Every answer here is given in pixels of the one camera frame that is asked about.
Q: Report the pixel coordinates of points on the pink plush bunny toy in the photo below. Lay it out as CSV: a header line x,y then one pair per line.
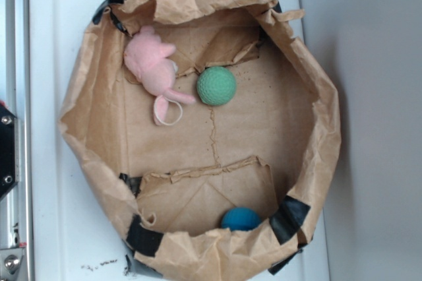
x,y
147,57

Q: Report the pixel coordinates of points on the blue ball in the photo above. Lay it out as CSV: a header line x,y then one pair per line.
x,y
240,218

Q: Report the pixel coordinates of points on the green dimpled ball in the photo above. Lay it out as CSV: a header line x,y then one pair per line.
x,y
216,86

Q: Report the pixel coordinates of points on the black metal bracket left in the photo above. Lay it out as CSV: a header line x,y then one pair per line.
x,y
8,151

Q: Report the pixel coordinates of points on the brown paper bag bin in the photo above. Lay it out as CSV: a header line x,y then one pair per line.
x,y
165,189

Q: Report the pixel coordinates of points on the silver aluminium frame rail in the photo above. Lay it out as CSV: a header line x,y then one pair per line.
x,y
17,242

